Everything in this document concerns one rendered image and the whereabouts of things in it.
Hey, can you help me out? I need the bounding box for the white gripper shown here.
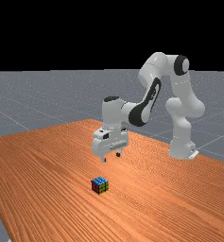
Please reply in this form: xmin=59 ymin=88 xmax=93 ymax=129
xmin=92 ymin=126 xmax=129 ymax=164

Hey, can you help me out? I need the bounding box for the many-coloured puzzle cube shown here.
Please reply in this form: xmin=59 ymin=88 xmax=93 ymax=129
xmin=91 ymin=176 xmax=110 ymax=196

